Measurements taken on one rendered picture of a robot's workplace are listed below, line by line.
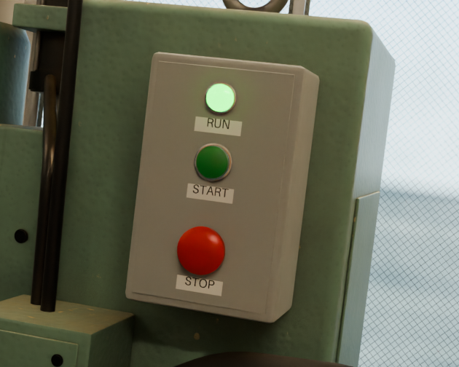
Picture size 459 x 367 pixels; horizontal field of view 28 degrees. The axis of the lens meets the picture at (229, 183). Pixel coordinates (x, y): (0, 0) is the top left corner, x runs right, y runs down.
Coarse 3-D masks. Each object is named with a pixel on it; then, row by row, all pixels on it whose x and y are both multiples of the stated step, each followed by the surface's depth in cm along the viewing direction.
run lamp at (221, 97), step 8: (208, 88) 56; (216, 88) 56; (224, 88) 56; (232, 88) 56; (208, 96) 56; (216, 96) 56; (224, 96) 56; (232, 96) 56; (208, 104) 56; (216, 104) 56; (224, 104) 56; (232, 104) 56; (216, 112) 56; (224, 112) 56
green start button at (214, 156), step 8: (208, 144) 57; (216, 144) 56; (200, 152) 56; (208, 152) 56; (216, 152) 56; (224, 152) 56; (200, 160) 56; (208, 160) 56; (216, 160) 56; (224, 160) 56; (200, 168) 56; (208, 168) 56; (216, 168) 56; (224, 168) 56; (200, 176) 57; (208, 176) 56; (216, 176) 56; (224, 176) 56
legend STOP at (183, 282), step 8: (176, 280) 57; (184, 280) 57; (192, 280) 57; (200, 280) 57; (208, 280) 57; (176, 288) 58; (184, 288) 57; (192, 288) 57; (200, 288) 57; (208, 288) 57; (216, 288) 57
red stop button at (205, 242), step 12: (192, 228) 56; (204, 228) 56; (180, 240) 57; (192, 240) 56; (204, 240) 56; (216, 240) 56; (180, 252) 56; (192, 252) 56; (204, 252) 56; (216, 252) 56; (192, 264) 56; (204, 264) 56; (216, 264) 56
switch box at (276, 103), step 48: (192, 96) 57; (240, 96) 56; (288, 96) 55; (144, 144) 58; (192, 144) 57; (240, 144) 56; (288, 144) 56; (144, 192) 58; (240, 192) 56; (288, 192) 56; (144, 240) 58; (240, 240) 56; (288, 240) 57; (144, 288) 58; (240, 288) 56; (288, 288) 59
